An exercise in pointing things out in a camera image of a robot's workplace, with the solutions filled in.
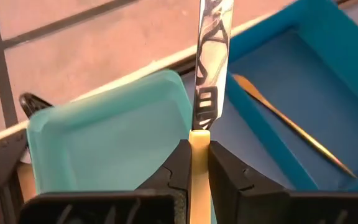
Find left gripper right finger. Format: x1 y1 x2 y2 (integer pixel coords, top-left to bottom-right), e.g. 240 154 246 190
208 140 358 224

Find cream-handled silver knife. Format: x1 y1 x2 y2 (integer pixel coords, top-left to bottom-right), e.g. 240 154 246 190
187 0 235 224

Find black frame clamp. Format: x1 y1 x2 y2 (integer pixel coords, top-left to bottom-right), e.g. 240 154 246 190
19 92 54 119

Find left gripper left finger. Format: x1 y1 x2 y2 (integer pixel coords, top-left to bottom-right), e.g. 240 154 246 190
16 139 193 224

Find blue plastic bin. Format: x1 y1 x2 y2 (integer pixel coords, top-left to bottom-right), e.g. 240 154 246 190
224 0 358 192

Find teal plastic bin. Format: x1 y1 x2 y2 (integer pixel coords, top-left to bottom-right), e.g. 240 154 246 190
25 68 195 195

